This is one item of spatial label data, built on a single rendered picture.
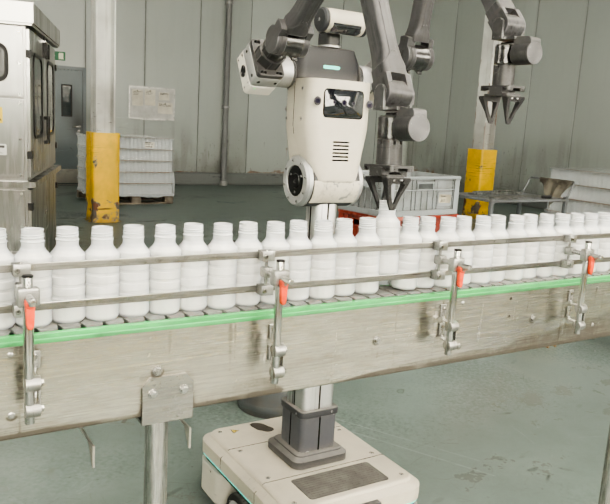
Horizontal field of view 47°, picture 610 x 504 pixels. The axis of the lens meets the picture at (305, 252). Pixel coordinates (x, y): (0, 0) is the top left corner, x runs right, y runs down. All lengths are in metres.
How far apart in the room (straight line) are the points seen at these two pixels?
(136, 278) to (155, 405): 0.24
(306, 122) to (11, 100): 3.06
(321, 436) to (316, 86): 1.13
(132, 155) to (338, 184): 8.80
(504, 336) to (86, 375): 1.03
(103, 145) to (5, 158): 4.15
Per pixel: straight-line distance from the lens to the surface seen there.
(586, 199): 8.69
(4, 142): 4.93
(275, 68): 2.10
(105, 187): 9.04
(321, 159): 2.13
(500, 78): 1.97
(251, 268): 1.38
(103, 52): 9.18
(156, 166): 11.02
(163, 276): 1.31
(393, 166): 1.52
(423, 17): 2.25
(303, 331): 1.45
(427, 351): 1.67
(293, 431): 2.40
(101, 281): 1.27
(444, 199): 4.11
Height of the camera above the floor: 1.37
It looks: 10 degrees down
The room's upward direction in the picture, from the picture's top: 3 degrees clockwise
